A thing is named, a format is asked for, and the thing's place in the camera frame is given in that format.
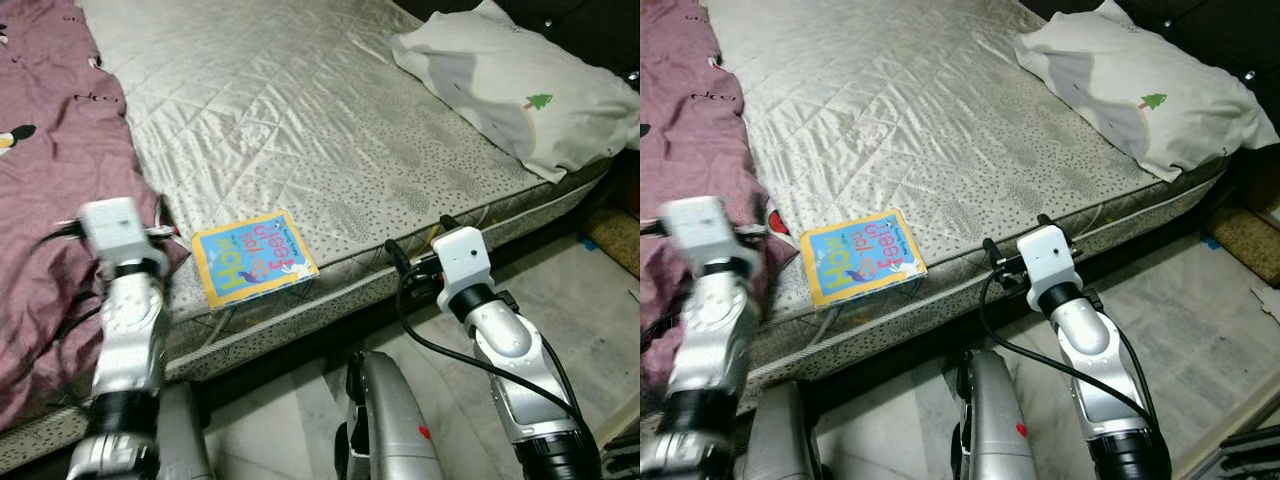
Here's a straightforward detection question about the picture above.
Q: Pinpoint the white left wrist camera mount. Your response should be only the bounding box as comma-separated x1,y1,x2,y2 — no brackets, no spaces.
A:
660,196,741,271
78,197,146,263

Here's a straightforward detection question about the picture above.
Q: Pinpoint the dark tufted headboard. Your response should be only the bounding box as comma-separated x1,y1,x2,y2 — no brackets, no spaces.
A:
395,0,641,71
1020,0,1280,81

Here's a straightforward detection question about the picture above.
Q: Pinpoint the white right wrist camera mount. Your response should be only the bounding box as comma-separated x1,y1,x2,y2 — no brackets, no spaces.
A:
436,227,494,303
1017,225,1083,313

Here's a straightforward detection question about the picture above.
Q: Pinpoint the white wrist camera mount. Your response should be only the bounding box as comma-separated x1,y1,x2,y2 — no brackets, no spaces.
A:
1017,225,1083,313
436,227,494,303
660,196,741,271
78,197,146,263

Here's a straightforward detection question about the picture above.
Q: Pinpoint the white pillow with green tree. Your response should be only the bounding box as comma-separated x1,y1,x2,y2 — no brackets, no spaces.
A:
1012,0,1280,184
390,0,641,184

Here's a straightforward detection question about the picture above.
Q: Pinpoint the white quilted mattress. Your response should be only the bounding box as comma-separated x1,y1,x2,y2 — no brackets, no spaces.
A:
0,0,616,471
640,0,1231,441

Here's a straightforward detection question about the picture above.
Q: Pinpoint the brown floor rug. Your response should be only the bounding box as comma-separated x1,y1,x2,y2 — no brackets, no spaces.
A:
578,205,641,279
1203,203,1280,289

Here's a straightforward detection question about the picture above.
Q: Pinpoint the silver robot left leg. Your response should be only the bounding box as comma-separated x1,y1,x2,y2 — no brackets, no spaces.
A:
745,382,826,480
150,385,216,480

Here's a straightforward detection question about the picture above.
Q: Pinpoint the blue and yellow children's book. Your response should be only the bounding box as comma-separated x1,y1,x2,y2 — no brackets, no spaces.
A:
798,208,929,309
190,210,321,311

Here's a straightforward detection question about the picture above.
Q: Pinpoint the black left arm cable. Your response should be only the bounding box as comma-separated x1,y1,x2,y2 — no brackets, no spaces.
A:
38,222,106,351

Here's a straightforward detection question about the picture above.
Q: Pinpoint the pink Mickey Mouse bedsheet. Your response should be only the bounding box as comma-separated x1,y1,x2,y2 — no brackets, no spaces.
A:
0,0,191,431
640,0,801,341

